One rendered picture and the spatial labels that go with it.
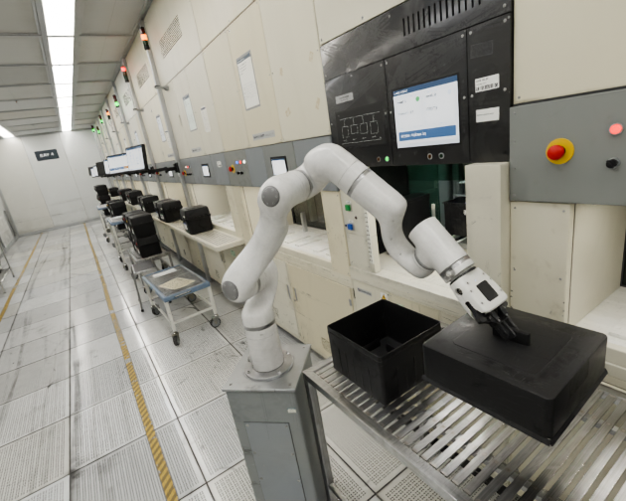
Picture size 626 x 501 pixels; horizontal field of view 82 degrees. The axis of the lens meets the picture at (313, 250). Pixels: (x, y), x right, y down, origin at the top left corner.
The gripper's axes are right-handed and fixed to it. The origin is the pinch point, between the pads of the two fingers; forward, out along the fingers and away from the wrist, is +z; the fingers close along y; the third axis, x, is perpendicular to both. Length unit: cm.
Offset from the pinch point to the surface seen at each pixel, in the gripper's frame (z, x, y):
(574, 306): 8.8, 11.5, 45.7
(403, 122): -76, 8, 42
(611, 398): 31.5, 13.6, 31.5
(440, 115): -65, -4, 41
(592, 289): 8, 10, 58
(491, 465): 23.6, 21.5, -10.1
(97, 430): -73, 226, -95
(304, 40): -149, 18, 45
